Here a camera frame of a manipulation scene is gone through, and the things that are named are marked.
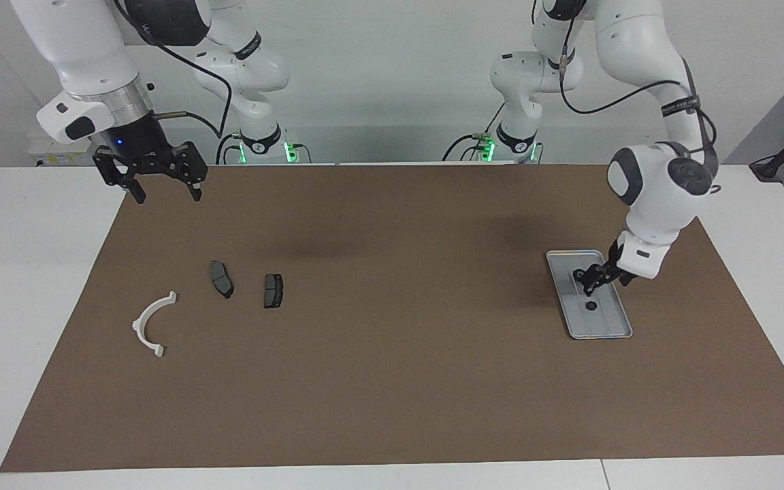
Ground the black left base cable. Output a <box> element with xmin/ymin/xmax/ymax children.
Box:
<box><xmin>442</xmin><ymin>102</ymin><xmax>507</xmax><ymax>163</ymax></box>

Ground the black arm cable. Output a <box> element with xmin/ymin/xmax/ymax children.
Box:
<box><xmin>113</xmin><ymin>0</ymin><xmax>234</xmax><ymax>140</ymax></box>
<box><xmin>559</xmin><ymin>0</ymin><xmax>721</xmax><ymax>198</ymax></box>

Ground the silver metal tray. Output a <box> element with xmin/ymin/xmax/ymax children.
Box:
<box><xmin>546</xmin><ymin>249</ymin><xmax>634</xmax><ymax>340</ymax></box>

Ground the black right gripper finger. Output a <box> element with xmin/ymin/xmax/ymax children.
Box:
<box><xmin>169</xmin><ymin>141</ymin><xmax>209</xmax><ymax>202</ymax></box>
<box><xmin>93</xmin><ymin>143</ymin><xmax>148</xmax><ymax>203</ymax></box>

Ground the brown table mat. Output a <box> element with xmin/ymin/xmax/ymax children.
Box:
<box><xmin>0</xmin><ymin>165</ymin><xmax>784</xmax><ymax>473</ymax></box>

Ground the white curved plastic bracket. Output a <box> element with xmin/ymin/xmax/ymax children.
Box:
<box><xmin>132</xmin><ymin>291</ymin><xmax>178</xmax><ymax>358</ymax></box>

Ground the white power strip box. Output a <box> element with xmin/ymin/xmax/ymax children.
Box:
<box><xmin>28</xmin><ymin>138</ymin><xmax>101</xmax><ymax>167</ymax></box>

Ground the dark grey curved brake pad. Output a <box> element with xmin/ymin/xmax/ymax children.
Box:
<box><xmin>209</xmin><ymin>261</ymin><xmax>235</xmax><ymax>299</ymax></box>

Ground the black right base cable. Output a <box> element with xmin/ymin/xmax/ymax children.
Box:
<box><xmin>215</xmin><ymin>131</ymin><xmax>243</xmax><ymax>165</ymax></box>

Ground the dark grey rectangular brake pad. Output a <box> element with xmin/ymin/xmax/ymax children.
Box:
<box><xmin>263</xmin><ymin>273</ymin><xmax>285</xmax><ymax>309</ymax></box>

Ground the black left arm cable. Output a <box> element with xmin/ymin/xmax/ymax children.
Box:
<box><xmin>559</xmin><ymin>0</ymin><xmax>721</xmax><ymax>198</ymax></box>

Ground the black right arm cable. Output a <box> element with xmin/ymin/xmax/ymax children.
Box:
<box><xmin>113</xmin><ymin>0</ymin><xmax>234</xmax><ymax>140</ymax></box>

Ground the black base cable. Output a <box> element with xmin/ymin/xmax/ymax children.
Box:
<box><xmin>215</xmin><ymin>131</ymin><xmax>243</xmax><ymax>165</ymax></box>
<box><xmin>442</xmin><ymin>102</ymin><xmax>507</xmax><ymax>163</ymax></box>

